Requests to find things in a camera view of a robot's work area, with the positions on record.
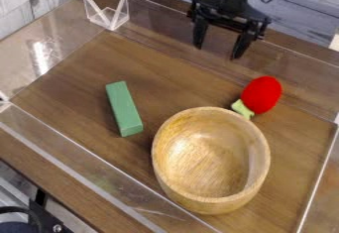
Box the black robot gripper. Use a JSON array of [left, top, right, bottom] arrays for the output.
[[187, 0, 271, 59]]

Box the red plush strawberry toy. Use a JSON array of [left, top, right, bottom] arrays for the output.
[[231, 75, 281, 119]]

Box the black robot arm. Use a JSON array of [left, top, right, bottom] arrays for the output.
[[187, 0, 272, 59]]

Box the green rectangular block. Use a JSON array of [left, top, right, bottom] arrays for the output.
[[105, 81, 143, 137]]

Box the wooden bowl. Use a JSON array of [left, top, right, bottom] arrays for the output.
[[151, 107, 271, 215]]

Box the clear acrylic corner bracket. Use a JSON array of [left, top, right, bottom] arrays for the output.
[[84, 0, 129, 31]]

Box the black clamp with cable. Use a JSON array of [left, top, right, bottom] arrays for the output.
[[0, 191, 74, 233]]

